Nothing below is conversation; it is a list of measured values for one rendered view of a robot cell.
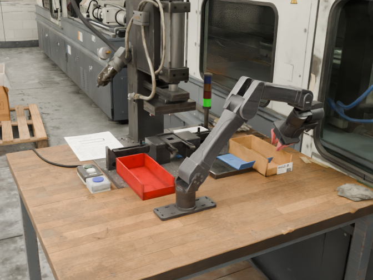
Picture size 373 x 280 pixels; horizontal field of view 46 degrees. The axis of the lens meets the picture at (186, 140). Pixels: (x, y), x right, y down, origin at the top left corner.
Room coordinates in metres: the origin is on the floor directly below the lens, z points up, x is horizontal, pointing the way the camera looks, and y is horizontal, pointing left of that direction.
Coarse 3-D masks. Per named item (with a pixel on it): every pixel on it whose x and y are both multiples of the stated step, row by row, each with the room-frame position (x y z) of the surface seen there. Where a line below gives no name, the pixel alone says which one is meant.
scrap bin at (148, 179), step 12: (132, 156) 1.53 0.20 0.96; (144, 156) 1.55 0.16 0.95; (120, 168) 1.45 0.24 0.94; (132, 168) 1.53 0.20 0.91; (144, 168) 1.53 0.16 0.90; (156, 168) 1.46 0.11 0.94; (132, 180) 1.36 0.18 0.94; (144, 180) 1.43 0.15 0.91; (156, 180) 1.43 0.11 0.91; (168, 180) 1.37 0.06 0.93; (144, 192) 1.28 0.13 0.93; (156, 192) 1.31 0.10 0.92; (168, 192) 1.33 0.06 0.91
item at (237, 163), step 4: (220, 156) 1.62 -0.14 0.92; (224, 156) 1.62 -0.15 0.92; (228, 156) 1.63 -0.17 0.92; (232, 156) 1.63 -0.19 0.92; (224, 160) 1.58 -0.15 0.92; (228, 160) 1.59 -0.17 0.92; (232, 160) 1.59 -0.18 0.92; (236, 160) 1.59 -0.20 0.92; (240, 160) 1.59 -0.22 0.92; (232, 164) 1.54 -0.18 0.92; (236, 164) 1.54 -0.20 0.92; (240, 164) 1.50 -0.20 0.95; (244, 164) 1.50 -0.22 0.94; (248, 164) 1.52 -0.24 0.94; (252, 164) 1.53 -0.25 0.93; (236, 168) 1.51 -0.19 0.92; (240, 168) 1.51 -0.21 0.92; (244, 168) 1.52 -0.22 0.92
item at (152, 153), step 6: (150, 144) 1.61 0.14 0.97; (174, 144) 1.61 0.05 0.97; (180, 144) 1.62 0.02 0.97; (198, 144) 1.66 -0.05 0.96; (150, 150) 1.61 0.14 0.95; (156, 150) 1.57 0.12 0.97; (162, 150) 1.58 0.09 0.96; (180, 150) 1.67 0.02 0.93; (186, 150) 1.64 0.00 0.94; (150, 156) 1.61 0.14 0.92; (156, 156) 1.57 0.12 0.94; (162, 156) 1.58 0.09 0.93; (168, 156) 1.60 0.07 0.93; (186, 156) 1.64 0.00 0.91; (162, 162) 1.58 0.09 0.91; (168, 162) 1.60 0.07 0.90
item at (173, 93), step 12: (144, 84) 1.80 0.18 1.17; (156, 84) 1.80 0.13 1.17; (168, 84) 1.77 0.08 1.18; (168, 96) 1.61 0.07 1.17; (180, 96) 1.61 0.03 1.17; (144, 108) 1.64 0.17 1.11; (156, 108) 1.57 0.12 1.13; (168, 108) 1.59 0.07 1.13; (180, 108) 1.62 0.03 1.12; (192, 108) 1.65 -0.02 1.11
